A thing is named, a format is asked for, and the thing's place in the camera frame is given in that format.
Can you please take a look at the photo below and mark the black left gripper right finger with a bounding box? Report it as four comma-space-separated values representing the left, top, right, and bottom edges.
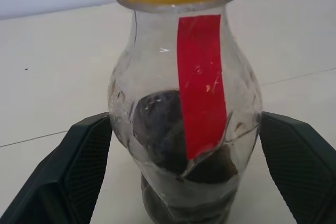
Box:
258, 111, 336, 224

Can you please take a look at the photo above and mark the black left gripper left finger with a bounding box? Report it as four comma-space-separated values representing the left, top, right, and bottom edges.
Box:
0, 111, 113, 224

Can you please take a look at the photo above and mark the clear bottle with red tape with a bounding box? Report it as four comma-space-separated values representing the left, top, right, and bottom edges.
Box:
107, 0, 264, 224

